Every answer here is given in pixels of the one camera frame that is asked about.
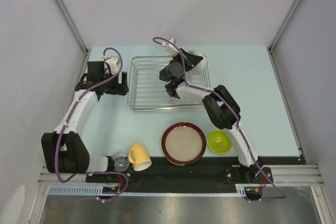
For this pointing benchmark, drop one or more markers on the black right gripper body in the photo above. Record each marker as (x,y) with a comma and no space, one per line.
(178,59)

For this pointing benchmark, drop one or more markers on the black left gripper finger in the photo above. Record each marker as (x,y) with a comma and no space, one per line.
(123,90)
(124,77)

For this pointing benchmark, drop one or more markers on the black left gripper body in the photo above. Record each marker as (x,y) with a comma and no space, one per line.
(111,86)

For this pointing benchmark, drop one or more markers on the white bowl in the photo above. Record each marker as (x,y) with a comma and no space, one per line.
(201,65)

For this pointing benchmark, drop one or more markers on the chrome wire dish rack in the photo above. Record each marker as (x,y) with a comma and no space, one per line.
(147,92)

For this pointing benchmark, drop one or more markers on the lime green bowl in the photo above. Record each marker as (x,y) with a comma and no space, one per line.
(219,142)

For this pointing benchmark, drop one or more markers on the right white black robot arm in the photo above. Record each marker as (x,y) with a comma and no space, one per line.
(222,110)

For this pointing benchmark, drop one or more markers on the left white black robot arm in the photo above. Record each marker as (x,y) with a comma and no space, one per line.
(63,149)

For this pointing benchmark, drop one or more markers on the yellow mug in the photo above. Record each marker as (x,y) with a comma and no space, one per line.
(139,157)

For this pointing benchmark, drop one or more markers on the red rimmed beige plate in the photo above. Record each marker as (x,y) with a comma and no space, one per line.
(183,143)

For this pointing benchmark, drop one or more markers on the clear glass cup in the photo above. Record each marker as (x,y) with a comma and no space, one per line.
(120,161)

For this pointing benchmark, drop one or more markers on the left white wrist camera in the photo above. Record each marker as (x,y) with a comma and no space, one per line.
(111,64)

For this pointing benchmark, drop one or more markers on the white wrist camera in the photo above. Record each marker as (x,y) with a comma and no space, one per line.
(111,64)
(169,46)

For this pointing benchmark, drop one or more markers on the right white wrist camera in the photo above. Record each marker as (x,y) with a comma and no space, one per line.
(169,46)

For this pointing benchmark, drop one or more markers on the right aluminium corner post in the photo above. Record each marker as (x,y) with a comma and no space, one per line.
(284,24)

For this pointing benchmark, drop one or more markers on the aluminium corner post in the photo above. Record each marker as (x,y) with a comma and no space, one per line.
(71,25)
(284,24)

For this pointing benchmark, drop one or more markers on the left aluminium corner post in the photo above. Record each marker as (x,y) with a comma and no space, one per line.
(71,25)

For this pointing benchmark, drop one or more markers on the white slotted cable duct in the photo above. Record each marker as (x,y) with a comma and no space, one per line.
(76,189)

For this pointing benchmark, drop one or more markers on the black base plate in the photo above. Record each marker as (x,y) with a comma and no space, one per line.
(208,175)

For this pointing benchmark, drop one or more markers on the aluminium front rail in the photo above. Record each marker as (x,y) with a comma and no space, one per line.
(283,175)

